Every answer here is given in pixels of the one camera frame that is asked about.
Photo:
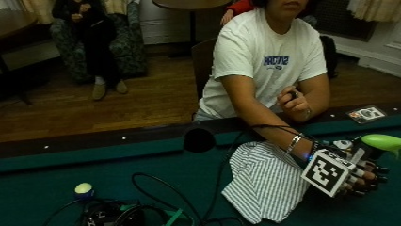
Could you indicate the green and black bottle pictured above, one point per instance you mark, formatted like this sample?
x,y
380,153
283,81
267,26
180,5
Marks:
x,y
383,142

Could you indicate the white cube with black markers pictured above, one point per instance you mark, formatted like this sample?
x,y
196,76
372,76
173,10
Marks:
x,y
328,172

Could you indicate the person in white t-shirt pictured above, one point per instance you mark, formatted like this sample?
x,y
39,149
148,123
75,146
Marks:
x,y
255,56

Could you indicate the black bag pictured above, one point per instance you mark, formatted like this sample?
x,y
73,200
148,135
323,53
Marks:
x,y
329,56

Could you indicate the printed card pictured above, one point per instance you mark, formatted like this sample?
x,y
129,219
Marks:
x,y
367,114

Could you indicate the striped white cloth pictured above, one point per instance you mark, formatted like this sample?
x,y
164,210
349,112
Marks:
x,y
267,183

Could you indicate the dark wooden chair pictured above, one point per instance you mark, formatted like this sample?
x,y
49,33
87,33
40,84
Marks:
x,y
203,66

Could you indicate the black pool table pocket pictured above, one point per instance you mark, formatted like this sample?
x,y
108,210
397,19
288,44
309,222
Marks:
x,y
199,140

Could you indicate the dark radiator grille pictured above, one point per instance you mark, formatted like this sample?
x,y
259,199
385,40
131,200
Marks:
x,y
340,20

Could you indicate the round wooden table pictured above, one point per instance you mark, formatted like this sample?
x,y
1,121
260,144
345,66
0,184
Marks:
x,y
189,6

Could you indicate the green patterned armchair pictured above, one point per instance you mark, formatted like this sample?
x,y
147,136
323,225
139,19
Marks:
x,y
129,47

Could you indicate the black device with lens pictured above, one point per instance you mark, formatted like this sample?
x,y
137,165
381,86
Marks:
x,y
109,215

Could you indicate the dark wooden side table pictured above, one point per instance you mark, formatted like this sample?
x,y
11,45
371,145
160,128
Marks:
x,y
15,37

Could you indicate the dark pool table rail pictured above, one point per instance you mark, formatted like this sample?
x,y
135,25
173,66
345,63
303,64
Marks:
x,y
104,141

